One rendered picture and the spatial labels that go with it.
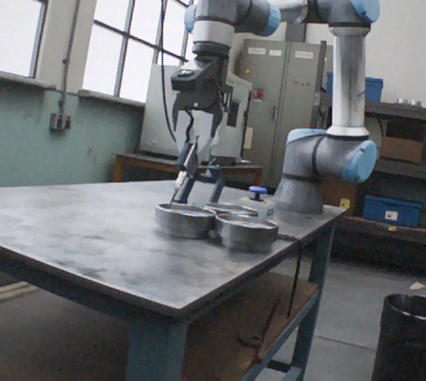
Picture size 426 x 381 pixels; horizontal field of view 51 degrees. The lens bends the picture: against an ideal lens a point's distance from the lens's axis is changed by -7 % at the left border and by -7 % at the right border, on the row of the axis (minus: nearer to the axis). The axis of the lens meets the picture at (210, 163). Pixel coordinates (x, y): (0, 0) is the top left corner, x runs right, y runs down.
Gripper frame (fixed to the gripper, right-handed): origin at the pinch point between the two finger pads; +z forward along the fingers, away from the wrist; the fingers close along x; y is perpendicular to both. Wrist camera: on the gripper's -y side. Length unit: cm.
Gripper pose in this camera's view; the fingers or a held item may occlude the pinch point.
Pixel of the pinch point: (190, 155)
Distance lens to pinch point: 85.6
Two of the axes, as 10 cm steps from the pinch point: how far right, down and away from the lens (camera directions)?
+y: 4.0, 0.1, 9.2
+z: -1.4, 9.9, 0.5
